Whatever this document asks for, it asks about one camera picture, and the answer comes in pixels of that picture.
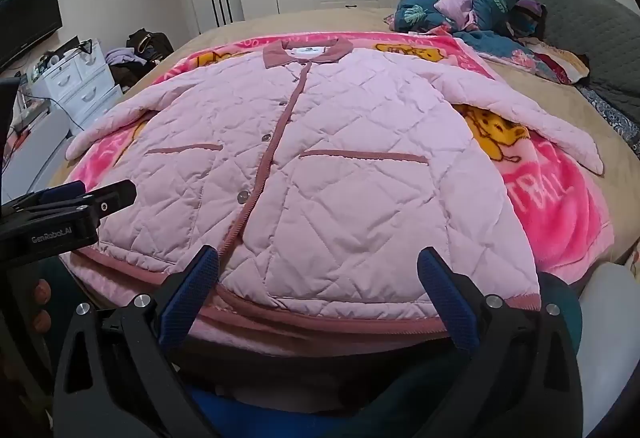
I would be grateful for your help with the pink quilted jacket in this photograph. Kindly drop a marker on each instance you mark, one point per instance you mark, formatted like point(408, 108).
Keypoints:
point(350, 143)

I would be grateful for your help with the grey white furniture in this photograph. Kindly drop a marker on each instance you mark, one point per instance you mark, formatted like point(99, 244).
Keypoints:
point(35, 143)

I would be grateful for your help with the pink printed blanket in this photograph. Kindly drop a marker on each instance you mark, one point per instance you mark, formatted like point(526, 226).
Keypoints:
point(560, 198)

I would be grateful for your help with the lilac cloth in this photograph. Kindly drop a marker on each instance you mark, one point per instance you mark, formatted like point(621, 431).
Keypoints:
point(122, 55)

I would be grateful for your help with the black television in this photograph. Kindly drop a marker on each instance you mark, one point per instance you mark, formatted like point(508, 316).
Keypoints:
point(30, 23)

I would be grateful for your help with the brown bag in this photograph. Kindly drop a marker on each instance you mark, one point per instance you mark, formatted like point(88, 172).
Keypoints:
point(150, 43)

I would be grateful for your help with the dark patterned pillow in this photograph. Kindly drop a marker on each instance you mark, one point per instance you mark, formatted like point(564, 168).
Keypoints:
point(612, 110)

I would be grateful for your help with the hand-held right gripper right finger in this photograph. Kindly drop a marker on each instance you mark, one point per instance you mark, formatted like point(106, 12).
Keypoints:
point(450, 303)

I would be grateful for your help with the grey quilted headboard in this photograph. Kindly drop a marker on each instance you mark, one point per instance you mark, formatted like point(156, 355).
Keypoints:
point(590, 18)

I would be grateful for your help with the person's left hand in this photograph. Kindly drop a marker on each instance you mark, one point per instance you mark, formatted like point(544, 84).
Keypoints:
point(41, 290)

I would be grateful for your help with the white drawer cabinet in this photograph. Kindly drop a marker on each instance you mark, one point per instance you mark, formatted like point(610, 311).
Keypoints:
point(75, 78)

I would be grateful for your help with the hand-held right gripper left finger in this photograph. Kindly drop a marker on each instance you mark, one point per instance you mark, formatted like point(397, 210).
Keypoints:
point(192, 298)

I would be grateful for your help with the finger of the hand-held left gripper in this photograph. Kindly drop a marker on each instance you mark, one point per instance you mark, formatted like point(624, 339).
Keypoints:
point(62, 192)
point(115, 195)

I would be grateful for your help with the white smooth object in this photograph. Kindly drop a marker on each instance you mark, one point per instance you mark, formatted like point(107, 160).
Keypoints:
point(615, 318)

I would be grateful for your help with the dark clothes pile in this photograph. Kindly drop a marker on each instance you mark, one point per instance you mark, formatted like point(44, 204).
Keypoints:
point(127, 73)

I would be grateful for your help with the person's dark teal clothing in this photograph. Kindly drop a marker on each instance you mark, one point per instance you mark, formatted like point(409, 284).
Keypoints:
point(562, 313)

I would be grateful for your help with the beige bed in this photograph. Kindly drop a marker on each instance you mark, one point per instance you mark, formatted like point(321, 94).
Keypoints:
point(325, 20)

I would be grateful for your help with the black clothes hanger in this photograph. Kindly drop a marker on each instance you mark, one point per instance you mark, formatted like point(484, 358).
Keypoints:
point(86, 43)

